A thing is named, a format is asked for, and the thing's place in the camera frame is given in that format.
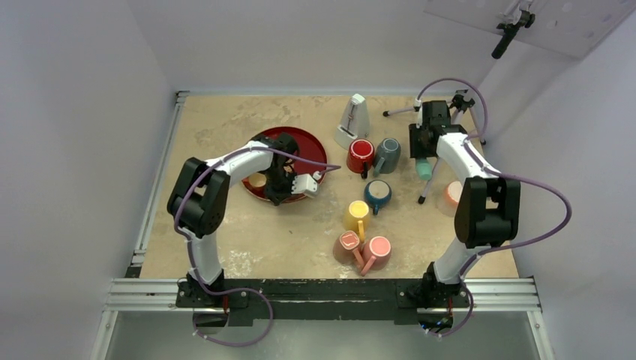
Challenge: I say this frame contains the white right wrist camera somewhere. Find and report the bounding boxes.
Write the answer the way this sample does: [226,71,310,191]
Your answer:
[413,98,423,128]

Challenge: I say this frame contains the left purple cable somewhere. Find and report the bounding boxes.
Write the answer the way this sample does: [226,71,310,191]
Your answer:
[172,146,343,348]

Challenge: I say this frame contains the aluminium frame rail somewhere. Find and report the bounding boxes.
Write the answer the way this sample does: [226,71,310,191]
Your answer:
[89,91,555,360]

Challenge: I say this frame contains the black base bar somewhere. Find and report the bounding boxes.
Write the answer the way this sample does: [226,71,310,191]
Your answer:
[175,278,470,327]

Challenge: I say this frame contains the plain pink mug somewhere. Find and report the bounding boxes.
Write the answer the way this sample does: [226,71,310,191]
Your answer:
[357,236,392,276]

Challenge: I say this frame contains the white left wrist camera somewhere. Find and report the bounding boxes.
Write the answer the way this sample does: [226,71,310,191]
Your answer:
[291,171,322,198]

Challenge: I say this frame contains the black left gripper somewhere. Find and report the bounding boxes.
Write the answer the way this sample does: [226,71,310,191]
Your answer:
[262,168,300,207]

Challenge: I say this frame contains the white metronome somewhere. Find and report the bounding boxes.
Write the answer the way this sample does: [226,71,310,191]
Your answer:
[334,94,371,150]

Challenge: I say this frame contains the patterned pink mug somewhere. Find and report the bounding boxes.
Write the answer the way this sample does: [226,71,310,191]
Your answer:
[333,230,365,270]

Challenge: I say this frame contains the grey mug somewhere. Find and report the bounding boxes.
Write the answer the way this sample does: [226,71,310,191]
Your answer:
[373,138,401,177]

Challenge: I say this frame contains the red mug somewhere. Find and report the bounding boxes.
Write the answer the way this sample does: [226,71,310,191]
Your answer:
[346,139,375,179]

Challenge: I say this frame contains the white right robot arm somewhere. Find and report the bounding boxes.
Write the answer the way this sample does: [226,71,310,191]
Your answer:
[409,100,521,306]

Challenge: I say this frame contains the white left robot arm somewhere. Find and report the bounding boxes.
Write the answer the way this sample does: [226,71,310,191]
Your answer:
[167,133,299,307]

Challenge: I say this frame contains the red round tray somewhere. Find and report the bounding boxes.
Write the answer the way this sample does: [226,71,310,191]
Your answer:
[242,126,328,201]

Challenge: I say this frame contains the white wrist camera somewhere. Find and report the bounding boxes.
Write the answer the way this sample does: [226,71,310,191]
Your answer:
[413,98,423,128]
[291,171,322,198]

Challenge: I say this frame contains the small orange cup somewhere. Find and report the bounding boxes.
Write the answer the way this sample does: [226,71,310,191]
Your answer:
[247,172,267,191]

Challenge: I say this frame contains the pink bowl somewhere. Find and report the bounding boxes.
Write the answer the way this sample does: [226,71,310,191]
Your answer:
[436,181,463,217]

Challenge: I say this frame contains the blue mug white inside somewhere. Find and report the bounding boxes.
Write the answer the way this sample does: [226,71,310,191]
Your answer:
[363,180,392,215]

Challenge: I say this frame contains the yellow mug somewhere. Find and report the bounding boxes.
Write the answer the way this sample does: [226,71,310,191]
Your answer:
[343,200,371,243]

